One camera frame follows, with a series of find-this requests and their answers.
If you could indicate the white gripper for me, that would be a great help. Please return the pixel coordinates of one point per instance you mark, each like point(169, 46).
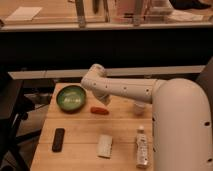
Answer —
point(102, 97)

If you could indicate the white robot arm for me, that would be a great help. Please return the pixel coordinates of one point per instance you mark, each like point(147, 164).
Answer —
point(182, 124)

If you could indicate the green ceramic bowl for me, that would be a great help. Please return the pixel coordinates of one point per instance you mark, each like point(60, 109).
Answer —
point(71, 98)

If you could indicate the white paper cup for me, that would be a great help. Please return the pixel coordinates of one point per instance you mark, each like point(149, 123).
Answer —
point(139, 108)

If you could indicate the white squeeze tube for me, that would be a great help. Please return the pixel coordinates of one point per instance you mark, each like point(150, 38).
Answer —
point(142, 148)

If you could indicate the black remote control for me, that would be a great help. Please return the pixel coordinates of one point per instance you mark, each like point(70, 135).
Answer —
point(58, 140)

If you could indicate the black office chair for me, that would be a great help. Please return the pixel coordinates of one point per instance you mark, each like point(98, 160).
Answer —
point(14, 107)

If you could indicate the white paper sheet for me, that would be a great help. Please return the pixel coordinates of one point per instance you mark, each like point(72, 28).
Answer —
point(24, 14)

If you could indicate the grey metal post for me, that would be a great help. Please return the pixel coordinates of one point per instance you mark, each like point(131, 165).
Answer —
point(80, 13)
point(137, 12)

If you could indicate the grey metal post right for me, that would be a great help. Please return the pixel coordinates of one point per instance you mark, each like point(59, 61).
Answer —
point(137, 12)

